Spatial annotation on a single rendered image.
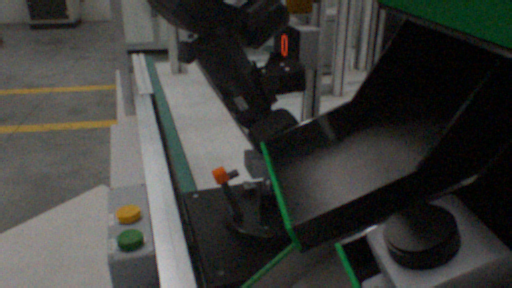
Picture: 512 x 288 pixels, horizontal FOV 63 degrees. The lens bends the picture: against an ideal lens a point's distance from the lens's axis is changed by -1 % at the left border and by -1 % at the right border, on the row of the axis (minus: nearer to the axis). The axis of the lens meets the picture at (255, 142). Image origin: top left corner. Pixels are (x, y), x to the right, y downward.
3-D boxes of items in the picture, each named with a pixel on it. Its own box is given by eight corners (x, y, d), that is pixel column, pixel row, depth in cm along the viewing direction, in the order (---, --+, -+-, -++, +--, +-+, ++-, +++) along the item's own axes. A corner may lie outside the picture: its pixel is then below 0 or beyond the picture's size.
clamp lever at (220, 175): (231, 215, 65) (213, 176, 61) (228, 207, 66) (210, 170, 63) (253, 204, 65) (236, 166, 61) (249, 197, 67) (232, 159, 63)
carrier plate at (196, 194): (210, 298, 56) (209, 286, 55) (183, 201, 76) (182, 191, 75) (371, 261, 62) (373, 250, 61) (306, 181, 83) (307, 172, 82)
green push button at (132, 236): (118, 257, 63) (116, 246, 62) (117, 241, 66) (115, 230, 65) (145, 252, 64) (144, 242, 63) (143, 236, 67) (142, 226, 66)
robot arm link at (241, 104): (228, 108, 48) (273, 77, 48) (198, 66, 64) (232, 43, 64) (262, 158, 52) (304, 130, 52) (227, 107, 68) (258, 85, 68)
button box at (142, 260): (113, 293, 63) (106, 260, 60) (112, 214, 81) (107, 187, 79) (160, 283, 65) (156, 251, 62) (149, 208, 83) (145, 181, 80)
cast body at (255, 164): (252, 180, 62) (252, 136, 59) (243, 166, 66) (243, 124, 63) (305, 172, 64) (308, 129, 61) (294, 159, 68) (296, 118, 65)
